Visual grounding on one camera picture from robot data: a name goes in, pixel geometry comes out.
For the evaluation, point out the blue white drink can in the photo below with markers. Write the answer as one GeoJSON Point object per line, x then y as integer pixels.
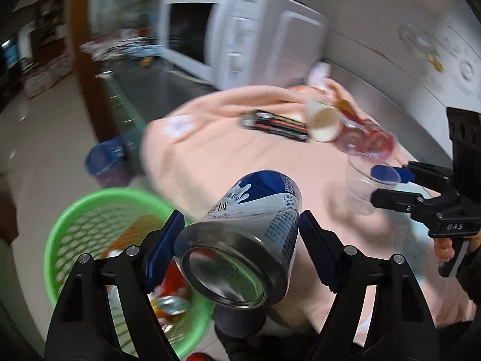
{"type": "Point", "coordinates": [240, 233]}

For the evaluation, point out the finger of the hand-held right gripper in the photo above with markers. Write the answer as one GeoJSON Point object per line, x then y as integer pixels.
{"type": "Point", "coordinates": [389, 175]}
{"type": "Point", "coordinates": [398, 200]}

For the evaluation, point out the white microwave oven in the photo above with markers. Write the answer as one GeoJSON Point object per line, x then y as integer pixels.
{"type": "Point", "coordinates": [270, 45]}

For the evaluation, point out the clear plastic cup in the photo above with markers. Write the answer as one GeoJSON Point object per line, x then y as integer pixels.
{"type": "Point", "coordinates": [357, 191]}

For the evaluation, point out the large orange snack wrapper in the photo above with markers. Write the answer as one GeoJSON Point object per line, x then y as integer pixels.
{"type": "Point", "coordinates": [135, 231]}

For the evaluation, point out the white cloth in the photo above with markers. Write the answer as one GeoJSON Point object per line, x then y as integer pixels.
{"type": "Point", "coordinates": [319, 75]}

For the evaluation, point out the wooden door post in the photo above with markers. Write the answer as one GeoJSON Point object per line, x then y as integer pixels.
{"type": "Point", "coordinates": [88, 64]}

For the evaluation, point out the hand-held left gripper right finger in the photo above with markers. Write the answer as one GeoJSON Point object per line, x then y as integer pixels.
{"type": "Point", "coordinates": [315, 255]}

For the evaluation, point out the dark wooden cabinet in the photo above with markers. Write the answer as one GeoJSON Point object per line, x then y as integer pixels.
{"type": "Point", "coordinates": [50, 22]}

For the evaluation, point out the red label plastic bottle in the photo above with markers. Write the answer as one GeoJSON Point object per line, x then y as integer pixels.
{"type": "Point", "coordinates": [377, 141]}

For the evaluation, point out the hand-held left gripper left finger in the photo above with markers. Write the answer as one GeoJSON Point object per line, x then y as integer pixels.
{"type": "Point", "coordinates": [165, 248]}

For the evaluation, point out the green mesh plastic basket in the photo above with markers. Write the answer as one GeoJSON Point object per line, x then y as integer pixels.
{"type": "Point", "coordinates": [94, 210]}

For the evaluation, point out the clear plastic bag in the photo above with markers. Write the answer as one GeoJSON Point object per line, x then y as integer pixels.
{"type": "Point", "coordinates": [120, 47]}

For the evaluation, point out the teapot fruit wall decal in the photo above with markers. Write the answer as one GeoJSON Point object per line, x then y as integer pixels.
{"type": "Point", "coordinates": [436, 60]}

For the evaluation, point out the blue plastic bin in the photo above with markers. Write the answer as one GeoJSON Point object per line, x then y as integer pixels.
{"type": "Point", "coordinates": [107, 161]}

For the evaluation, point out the peach printed blanket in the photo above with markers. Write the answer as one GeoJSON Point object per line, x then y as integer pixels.
{"type": "Point", "coordinates": [225, 146]}

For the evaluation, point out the pink patterned box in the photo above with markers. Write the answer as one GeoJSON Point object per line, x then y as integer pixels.
{"type": "Point", "coordinates": [41, 79]}

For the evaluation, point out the red cola can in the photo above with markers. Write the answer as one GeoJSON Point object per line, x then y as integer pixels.
{"type": "Point", "coordinates": [174, 289]}

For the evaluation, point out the person's right hand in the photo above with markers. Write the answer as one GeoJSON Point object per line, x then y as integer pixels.
{"type": "Point", "coordinates": [444, 250]}

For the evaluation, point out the white paper cup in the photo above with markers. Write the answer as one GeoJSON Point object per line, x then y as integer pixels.
{"type": "Point", "coordinates": [321, 122]}

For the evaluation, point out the orange label plastic bottle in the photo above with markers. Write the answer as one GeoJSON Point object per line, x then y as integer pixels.
{"type": "Point", "coordinates": [344, 106]}

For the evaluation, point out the person's right forearm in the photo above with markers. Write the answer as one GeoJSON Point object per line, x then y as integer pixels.
{"type": "Point", "coordinates": [471, 282]}

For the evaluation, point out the television screen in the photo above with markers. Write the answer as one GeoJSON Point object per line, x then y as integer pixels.
{"type": "Point", "coordinates": [8, 54]}

